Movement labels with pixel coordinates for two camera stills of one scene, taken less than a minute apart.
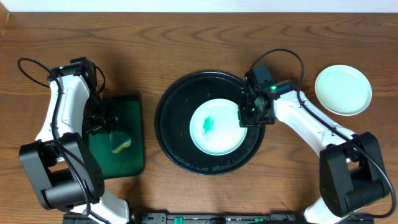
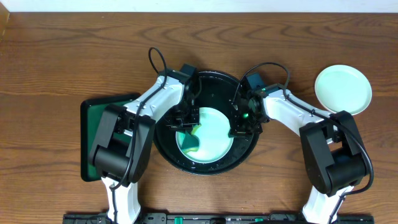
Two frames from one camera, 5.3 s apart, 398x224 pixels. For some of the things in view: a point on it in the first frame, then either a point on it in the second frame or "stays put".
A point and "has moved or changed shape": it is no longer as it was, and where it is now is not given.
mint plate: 214,127 has moved or changed shape
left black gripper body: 101,121 → 184,118
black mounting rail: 219,218 stays put
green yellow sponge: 118,141 has moved or changed shape
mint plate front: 342,90 stays put
